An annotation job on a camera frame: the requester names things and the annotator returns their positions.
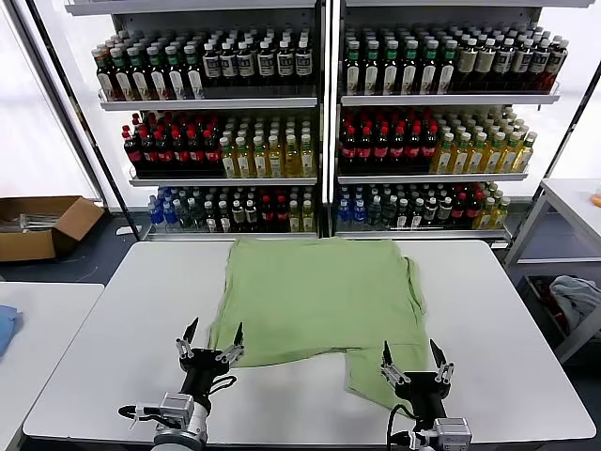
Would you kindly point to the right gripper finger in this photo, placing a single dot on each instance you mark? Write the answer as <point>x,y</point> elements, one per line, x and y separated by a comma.
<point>387,359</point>
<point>440,359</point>

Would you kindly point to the grey metal frame bar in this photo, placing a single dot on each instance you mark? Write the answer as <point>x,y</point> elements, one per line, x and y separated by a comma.
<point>582,329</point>

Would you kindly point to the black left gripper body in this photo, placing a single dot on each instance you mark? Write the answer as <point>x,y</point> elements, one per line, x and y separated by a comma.
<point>204,371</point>

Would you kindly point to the black storage bin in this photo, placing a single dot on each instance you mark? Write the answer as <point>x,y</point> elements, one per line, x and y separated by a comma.
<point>533,291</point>

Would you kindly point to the black slanted pole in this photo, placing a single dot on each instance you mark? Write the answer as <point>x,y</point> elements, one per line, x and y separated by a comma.
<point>562,141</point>
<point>84,117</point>

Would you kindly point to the grey frame side table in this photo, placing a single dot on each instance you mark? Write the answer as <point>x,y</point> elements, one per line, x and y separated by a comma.
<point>577,202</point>

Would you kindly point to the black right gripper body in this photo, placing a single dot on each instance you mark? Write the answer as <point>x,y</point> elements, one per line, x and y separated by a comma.
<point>425,394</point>

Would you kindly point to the green cap tea bottle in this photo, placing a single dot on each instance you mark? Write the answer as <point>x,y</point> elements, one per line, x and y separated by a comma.
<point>105,75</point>
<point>193,73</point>
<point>429,70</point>
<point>157,74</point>
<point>353,70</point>
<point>391,70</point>
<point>372,70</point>
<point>411,70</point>
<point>139,75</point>
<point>175,73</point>
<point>447,70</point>
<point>122,75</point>

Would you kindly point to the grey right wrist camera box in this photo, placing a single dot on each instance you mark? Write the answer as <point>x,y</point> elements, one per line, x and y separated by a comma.
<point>451,434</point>

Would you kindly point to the grey metal parts bundle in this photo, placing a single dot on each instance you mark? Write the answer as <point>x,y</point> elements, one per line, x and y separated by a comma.
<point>28,221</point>

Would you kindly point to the red cap cola bottle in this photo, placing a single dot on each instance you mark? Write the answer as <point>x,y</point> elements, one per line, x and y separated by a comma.
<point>180,155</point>
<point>413,151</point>
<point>133,155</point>
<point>164,155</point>
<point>381,151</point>
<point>429,151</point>
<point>267,216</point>
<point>473,211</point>
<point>397,151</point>
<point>458,212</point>
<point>365,151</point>
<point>212,154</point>
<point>149,155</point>
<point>197,154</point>
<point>349,151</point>
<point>282,216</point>

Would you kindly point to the beige label dark drink bottle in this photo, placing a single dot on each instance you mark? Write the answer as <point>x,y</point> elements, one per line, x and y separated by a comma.
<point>486,62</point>
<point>251,217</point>
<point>238,217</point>
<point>444,212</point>
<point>431,213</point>
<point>467,63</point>

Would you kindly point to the blue folded cloth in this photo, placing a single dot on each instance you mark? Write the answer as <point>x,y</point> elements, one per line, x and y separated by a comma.
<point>7,329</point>

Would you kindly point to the grey metal shelving unit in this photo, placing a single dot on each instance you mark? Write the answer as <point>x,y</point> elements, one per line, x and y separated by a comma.
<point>211,104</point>
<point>446,99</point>

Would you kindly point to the blue water bottle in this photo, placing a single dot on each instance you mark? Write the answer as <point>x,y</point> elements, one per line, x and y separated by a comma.
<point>344,213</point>
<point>155,215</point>
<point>359,213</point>
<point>169,217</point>

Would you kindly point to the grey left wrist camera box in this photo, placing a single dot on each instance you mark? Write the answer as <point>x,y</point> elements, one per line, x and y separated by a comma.
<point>176,406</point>

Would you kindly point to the red cloth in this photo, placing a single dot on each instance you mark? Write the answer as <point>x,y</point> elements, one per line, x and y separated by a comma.
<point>558,314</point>

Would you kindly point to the yellow juice bottle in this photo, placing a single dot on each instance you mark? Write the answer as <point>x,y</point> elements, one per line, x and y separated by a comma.
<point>259,161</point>
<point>292,160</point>
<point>443,157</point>
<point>308,218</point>
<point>501,216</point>
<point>486,217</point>
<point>461,157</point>
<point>294,218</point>
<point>275,161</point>
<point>495,157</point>
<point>243,162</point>
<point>228,162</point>
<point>512,157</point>
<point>307,160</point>
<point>525,157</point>
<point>478,157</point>

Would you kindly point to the grey blue crumpled cloth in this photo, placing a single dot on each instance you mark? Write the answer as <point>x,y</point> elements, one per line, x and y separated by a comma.
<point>575,296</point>

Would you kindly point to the teal clear water bottle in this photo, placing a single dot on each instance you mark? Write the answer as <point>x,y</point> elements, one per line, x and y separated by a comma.
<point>374,215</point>
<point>195,217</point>
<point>183,217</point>
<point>389,215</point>

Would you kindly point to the white paper scrap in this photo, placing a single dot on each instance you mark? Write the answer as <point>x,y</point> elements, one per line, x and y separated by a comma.
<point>124,230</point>

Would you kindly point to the white label dark drink bottle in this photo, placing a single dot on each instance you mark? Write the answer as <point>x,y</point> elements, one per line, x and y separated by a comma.
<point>211,66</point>
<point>522,61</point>
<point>416,217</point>
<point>224,220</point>
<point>540,61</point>
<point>303,62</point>
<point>246,65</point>
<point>503,61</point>
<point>556,61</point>
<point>228,66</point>
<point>285,63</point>
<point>403,217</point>
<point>210,220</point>
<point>266,64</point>

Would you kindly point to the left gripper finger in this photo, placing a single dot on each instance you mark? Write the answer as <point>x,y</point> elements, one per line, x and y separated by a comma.
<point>189,333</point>
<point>238,336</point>

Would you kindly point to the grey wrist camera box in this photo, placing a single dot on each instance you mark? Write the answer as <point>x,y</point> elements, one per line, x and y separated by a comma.
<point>176,406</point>
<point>451,434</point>

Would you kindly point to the brown cardboard box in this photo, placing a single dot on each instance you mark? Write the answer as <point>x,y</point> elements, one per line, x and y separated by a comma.
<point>70,221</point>

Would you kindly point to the green polo shirt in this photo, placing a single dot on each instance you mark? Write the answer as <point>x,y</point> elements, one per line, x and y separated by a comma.
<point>319,300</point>

